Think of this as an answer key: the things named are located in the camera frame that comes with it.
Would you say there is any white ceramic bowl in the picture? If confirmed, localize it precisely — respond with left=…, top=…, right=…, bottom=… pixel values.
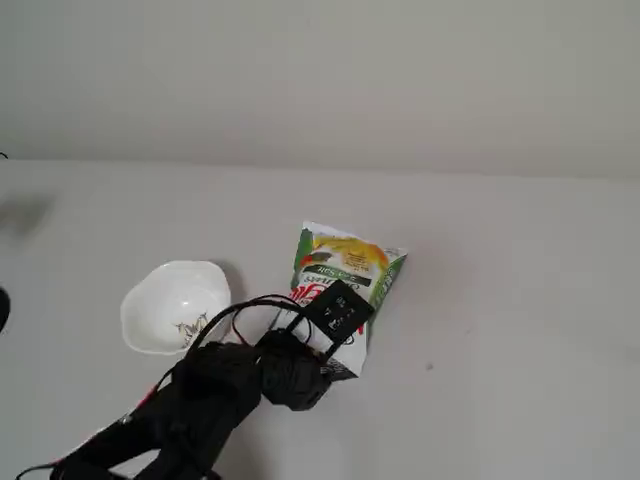
left=119, top=259, right=233, bottom=357

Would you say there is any open veggie straw packet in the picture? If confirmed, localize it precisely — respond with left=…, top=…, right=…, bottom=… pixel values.
left=288, top=220, right=409, bottom=382

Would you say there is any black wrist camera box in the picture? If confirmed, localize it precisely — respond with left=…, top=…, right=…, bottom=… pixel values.
left=303, top=279, right=376, bottom=347

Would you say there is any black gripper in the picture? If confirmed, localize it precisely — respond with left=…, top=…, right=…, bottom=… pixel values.
left=260, top=345, right=335, bottom=414

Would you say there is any black looped cable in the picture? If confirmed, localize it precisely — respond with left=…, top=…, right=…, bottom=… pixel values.
left=183, top=293, right=321, bottom=362

